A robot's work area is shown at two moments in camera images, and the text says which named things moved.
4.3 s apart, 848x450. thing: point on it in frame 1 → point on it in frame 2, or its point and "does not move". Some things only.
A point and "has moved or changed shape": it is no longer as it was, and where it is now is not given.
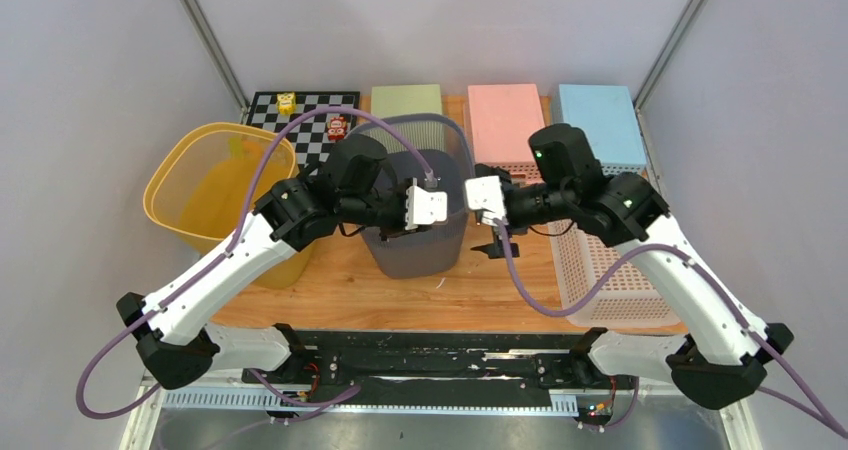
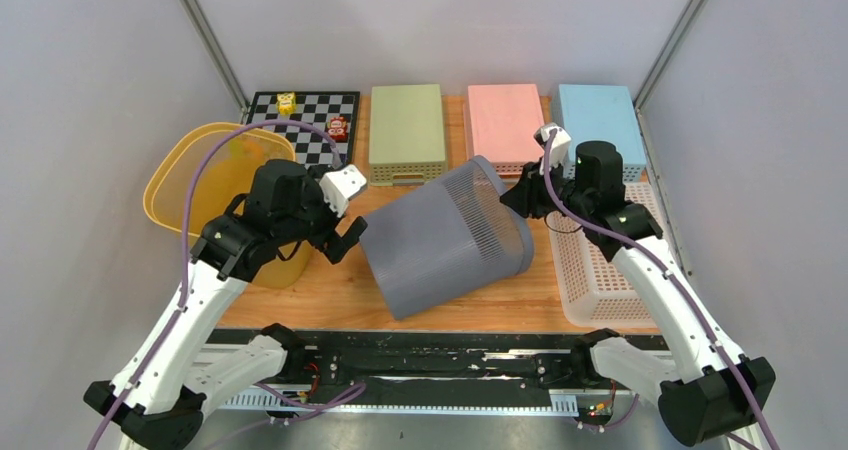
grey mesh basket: (435, 250) has moved or changed shape
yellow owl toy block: (286, 103) does not move
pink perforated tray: (502, 119) does not move
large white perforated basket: (633, 297) does not move
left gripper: (399, 228) → (336, 249)
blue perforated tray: (607, 116) does not move
